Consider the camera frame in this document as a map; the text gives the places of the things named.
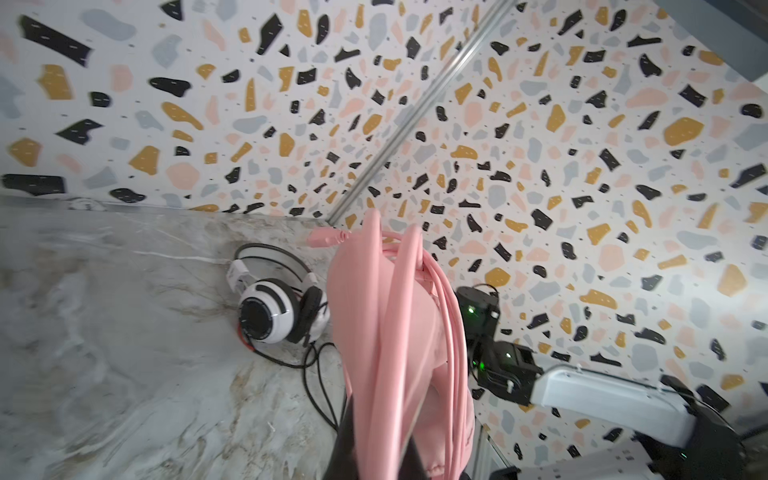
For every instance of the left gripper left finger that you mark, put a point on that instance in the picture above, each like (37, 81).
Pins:
(342, 464)

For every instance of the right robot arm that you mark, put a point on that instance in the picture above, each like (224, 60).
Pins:
(676, 436)

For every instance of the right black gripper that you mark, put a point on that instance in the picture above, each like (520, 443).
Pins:
(480, 312)

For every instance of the pink headphones with cable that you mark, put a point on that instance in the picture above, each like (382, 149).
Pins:
(397, 325)

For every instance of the white black headphones with cable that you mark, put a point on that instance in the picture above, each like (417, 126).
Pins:
(281, 300)

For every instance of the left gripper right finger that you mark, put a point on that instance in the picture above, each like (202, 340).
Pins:
(411, 466)

